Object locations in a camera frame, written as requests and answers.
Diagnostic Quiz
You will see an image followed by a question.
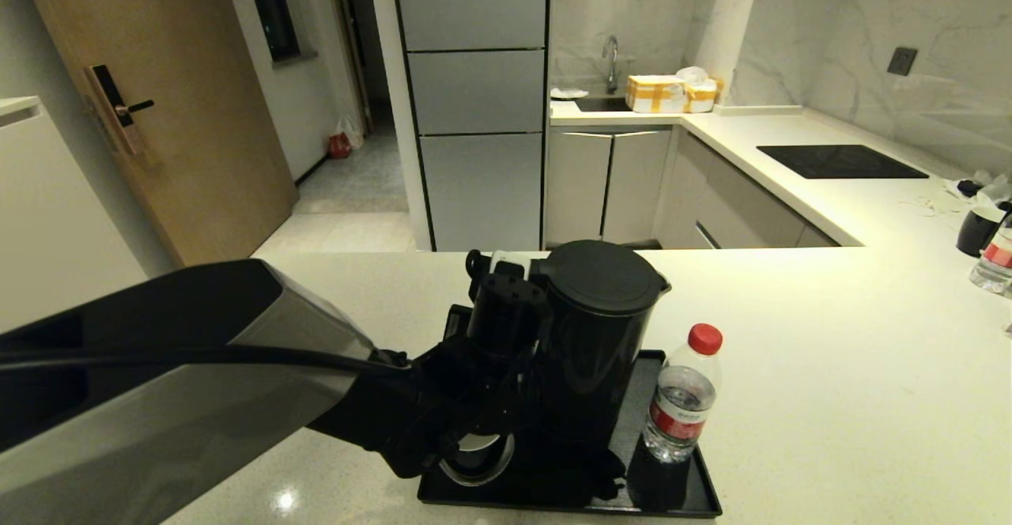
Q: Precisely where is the black induction cooktop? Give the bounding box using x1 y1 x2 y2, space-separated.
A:
757 145 931 180

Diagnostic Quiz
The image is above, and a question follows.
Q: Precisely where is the black gold door lock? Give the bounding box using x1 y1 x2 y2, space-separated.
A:
85 64 156 156

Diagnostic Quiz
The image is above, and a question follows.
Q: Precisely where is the small cardboard box yellow tape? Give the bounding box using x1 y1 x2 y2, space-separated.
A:
683 78 723 113

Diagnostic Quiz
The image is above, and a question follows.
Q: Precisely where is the water bottle red label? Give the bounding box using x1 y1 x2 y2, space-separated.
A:
970 213 1012 295
643 323 725 464

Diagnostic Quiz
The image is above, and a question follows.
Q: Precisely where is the chrome sink faucet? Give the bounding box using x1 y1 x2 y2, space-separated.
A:
601 35 621 95

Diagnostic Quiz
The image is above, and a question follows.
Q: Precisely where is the beige lower cabinet door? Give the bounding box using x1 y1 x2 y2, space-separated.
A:
602 130 673 247
546 130 613 246

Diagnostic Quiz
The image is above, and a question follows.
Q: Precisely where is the brown wooden door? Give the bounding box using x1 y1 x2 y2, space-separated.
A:
14 0 299 269

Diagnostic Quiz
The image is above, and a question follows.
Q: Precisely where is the white storage cabinet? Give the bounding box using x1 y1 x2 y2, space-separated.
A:
0 96 151 332

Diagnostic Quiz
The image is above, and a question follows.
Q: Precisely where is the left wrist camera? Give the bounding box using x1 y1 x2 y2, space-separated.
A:
465 249 550 360

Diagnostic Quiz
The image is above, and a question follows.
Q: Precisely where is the black electric kettle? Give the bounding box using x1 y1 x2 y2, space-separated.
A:
522 240 673 451

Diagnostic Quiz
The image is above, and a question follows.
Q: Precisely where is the beige drawer cabinet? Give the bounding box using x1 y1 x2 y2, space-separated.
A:
656 131 840 251

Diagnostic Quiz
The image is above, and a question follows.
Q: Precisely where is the black rectangular serving tray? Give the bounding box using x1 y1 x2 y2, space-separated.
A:
417 304 723 519

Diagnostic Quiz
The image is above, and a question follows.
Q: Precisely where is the tall grey refrigerator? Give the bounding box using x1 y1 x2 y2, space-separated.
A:
389 0 551 253

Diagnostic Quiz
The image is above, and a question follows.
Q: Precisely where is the crumpled white plastic wrapper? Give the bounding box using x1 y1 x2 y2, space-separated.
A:
944 171 1012 211

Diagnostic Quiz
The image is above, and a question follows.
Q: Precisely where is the dark window pane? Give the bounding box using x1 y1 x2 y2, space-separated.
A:
241 0 303 65

